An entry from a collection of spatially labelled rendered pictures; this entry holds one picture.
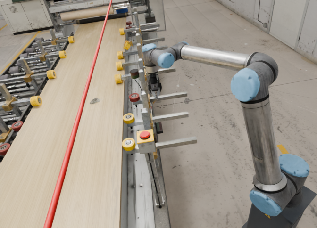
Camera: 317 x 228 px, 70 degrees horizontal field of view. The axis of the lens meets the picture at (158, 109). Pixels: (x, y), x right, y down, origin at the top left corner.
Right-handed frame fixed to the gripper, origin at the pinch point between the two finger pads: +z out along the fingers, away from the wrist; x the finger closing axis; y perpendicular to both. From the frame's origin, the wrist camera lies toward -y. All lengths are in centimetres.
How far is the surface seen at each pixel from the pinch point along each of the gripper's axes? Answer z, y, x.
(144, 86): -2.3, 12.2, 7.7
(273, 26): 81, 295, -249
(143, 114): -16.5, -37.8, 8.4
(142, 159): 36.1, -22.7, 17.0
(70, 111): 8, 11, 66
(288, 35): 81, 245, -251
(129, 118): 7.5, -9.9, 20.5
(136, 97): 7.6, 15.2, 15.4
